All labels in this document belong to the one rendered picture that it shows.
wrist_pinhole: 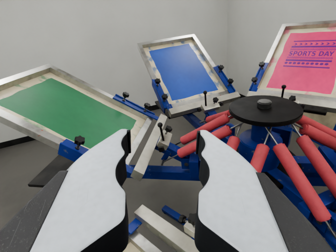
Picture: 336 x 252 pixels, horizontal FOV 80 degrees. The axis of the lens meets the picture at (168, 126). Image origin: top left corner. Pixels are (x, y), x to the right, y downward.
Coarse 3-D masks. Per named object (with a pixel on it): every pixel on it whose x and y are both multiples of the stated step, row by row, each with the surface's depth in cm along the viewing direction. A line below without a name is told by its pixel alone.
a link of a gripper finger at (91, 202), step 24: (96, 144) 11; (120, 144) 11; (72, 168) 9; (96, 168) 9; (120, 168) 10; (72, 192) 8; (96, 192) 8; (120, 192) 8; (48, 216) 7; (72, 216) 7; (96, 216) 7; (120, 216) 7; (48, 240) 6; (72, 240) 6; (96, 240) 6; (120, 240) 7
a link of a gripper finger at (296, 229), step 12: (264, 180) 8; (264, 192) 8; (276, 192) 8; (276, 204) 7; (288, 204) 7; (276, 216) 7; (288, 216) 7; (300, 216) 7; (288, 228) 7; (300, 228) 7; (312, 228) 7; (288, 240) 6; (300, 240) 6; (312, 240) 6; (324, 240) 6
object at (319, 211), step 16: (224, 112) 112; (208, 128) 109; (224, 128) 94; (304, 128) 87; (320, 128) 98; (176, 144) 120; (192, 144) 102; (304, 144) 83; (256, 160) 81; (288, 160) 78; (320, 160) 79; (304, 176) 75; (320, 176) 80; (304, 192) 74; (320, 208) 70
